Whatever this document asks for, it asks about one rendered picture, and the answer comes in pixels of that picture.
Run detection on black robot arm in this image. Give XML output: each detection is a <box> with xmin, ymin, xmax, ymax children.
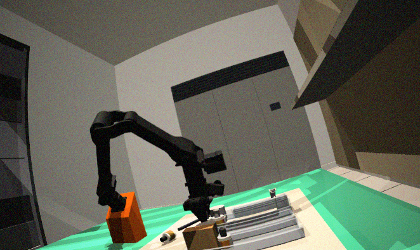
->
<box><xmin>90</xmin><ymin>110</ymin><xmax>226</xmax><ymax>213</ymax></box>

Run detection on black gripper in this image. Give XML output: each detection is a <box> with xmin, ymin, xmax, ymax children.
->
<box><xmin>183</xmin><ymin>176</ymin><xmax>215</xmax><ymax>223</ymax></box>

